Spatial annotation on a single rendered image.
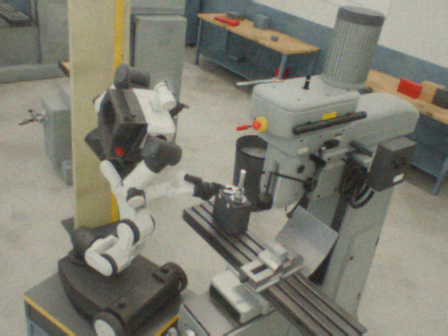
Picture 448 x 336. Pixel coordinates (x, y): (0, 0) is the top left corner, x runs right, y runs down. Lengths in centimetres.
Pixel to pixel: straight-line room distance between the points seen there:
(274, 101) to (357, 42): 46
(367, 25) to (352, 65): 17
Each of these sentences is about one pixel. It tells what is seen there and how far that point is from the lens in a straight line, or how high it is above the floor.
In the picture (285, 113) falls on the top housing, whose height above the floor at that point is 185.
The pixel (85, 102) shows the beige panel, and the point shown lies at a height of 118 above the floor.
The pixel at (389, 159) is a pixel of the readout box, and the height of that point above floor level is 168.
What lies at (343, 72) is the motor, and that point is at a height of 196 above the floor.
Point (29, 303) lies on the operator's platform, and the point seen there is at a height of 35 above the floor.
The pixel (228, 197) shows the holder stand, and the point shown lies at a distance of 258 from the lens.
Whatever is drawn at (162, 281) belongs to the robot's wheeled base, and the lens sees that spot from 275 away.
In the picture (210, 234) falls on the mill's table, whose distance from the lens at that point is 260.
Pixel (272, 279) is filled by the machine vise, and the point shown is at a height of 95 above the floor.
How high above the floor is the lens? 250
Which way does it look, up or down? 29 degrees down
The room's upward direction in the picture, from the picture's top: 9 degrees clockwise
